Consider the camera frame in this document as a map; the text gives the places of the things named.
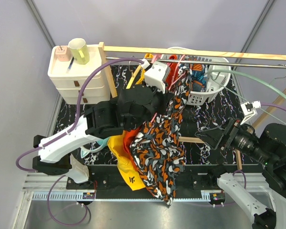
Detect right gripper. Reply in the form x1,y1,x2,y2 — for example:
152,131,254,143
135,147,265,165
194,114,275,164

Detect black orange patterned shorts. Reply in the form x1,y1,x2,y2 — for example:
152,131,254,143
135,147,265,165
129,66,193,207

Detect blue patterned shorts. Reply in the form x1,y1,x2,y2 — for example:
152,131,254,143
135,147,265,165
190,64,208,92

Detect thin pink hanger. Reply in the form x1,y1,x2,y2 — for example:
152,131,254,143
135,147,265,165
146,63,190,125

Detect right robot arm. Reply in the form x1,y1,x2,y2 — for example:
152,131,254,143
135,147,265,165
195,119,286,229

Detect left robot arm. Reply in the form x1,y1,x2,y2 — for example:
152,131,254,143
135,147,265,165
32,84,174,189

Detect yellow shorts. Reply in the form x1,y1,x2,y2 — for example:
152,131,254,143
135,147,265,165
107,52,153,191

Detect white laundry basket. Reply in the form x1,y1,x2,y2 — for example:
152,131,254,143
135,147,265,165
184,55,231,106

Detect teal headphones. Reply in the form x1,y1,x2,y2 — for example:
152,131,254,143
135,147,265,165
80,138,109,158

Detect wooden clothes rack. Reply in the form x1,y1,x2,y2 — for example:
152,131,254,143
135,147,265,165
97,42,286,171

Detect blue pen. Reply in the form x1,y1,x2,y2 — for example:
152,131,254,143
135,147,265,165
67,57,74,72

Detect green mug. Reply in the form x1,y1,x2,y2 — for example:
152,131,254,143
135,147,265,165
68,38,90,64

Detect pink cube holder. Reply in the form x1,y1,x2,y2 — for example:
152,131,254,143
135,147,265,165
55,46,71,62

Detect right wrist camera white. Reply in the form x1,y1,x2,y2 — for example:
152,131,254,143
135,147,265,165
240,101,261,125

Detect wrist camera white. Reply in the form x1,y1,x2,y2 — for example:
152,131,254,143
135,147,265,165
144,61,170,94
240,101,261,125

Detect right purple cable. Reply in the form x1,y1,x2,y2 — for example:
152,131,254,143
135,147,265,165
188,103,286,208

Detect purple cable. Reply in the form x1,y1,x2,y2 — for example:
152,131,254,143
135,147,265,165
15,57,150,225
188,103,286,208

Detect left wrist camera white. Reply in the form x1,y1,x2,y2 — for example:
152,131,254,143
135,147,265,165
144,61,170,94

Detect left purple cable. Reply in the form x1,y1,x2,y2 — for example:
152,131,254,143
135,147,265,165
15,57,150,225

